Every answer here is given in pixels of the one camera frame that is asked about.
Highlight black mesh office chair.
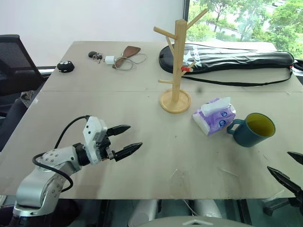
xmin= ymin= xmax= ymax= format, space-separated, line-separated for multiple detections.
xmin=0 ymin=35 xmax=52 ymax=152

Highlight black racket bag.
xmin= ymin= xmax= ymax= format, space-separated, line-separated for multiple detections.
xmin=158 ymin=43 xmax=295 ymax=87

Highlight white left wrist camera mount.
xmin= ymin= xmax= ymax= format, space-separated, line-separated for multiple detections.
xmin=82 ymin=116 xmax=108 ymax=166

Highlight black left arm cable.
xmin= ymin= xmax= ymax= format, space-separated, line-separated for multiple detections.
xmin=32 ymin=115 xmax=92 ymax=193

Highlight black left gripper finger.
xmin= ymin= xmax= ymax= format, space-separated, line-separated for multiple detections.
xmin=111 ymin=142 xmax=143 ymax=163
xmin=107 ymin=124 xmax=132 ymax=138

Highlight blue mug yellow inside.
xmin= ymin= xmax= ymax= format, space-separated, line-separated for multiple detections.
xmin=226 ymin=113 xmax=276 ymax=148

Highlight black round pouch white dots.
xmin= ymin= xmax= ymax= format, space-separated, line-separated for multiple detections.
xmin=57 ymin=61 xmax=75 ymax=73

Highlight keys with black fob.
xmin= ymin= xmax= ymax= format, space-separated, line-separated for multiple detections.
xmin=88 ymin=51 xmax=104 ymax=62

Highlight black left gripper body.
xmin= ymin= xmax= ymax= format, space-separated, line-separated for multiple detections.
xmin=95 ymin=129 xmax=116 ymax=163

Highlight dark chair base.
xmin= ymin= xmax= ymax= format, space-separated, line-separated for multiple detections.
xmin=262 ymin=197 xmax=303 ymax=216

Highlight purple tissue pack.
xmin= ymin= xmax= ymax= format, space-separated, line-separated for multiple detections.
xmin=191 ymin=96 xmax=237 ymax=137

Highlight wooden mug tree stand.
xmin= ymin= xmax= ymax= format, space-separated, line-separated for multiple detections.
xmin=153 ymin=9 xmax=209 ymax=114

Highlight grey rounded robot torso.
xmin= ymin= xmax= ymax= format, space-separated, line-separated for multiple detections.
xmin=142 ymin=216 xmax=256 ymax=227

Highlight grey charger cable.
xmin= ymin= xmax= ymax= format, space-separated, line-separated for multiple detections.
xmin=113 ymin=53 xmax=148 ymax=71

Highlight brown leather case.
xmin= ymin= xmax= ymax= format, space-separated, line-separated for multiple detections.
xmin=112 ymin=45 xmax=142 ymax=69

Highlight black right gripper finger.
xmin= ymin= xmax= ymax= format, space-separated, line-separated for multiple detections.
xmin=267 ymin=166 xmax=303 ymax=198
xmin=287 ymin=151 xmax=303 ymax=166

